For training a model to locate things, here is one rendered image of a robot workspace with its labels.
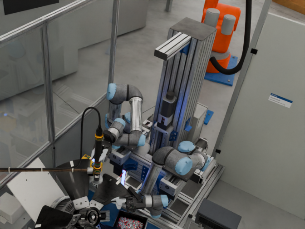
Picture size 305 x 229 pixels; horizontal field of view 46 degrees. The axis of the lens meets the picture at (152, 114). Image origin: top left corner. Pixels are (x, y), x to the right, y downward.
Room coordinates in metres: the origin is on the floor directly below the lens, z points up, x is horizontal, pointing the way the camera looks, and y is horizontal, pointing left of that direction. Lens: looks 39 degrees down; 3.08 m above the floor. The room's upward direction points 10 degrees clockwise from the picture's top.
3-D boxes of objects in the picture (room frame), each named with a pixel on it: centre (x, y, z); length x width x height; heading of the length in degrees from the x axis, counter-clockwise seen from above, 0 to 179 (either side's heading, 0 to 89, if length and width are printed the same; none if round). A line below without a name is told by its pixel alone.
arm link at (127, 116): (2.14, 0.16, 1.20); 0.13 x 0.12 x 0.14; 100
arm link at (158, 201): (1.45, -0.14, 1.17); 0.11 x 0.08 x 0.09; 105
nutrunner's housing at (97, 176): (1.32, 0.25, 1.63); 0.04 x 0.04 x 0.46
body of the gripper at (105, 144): (1.44, 0.23, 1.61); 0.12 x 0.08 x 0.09; 168
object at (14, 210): (1.36, 0.86, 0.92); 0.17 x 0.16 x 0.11; 68
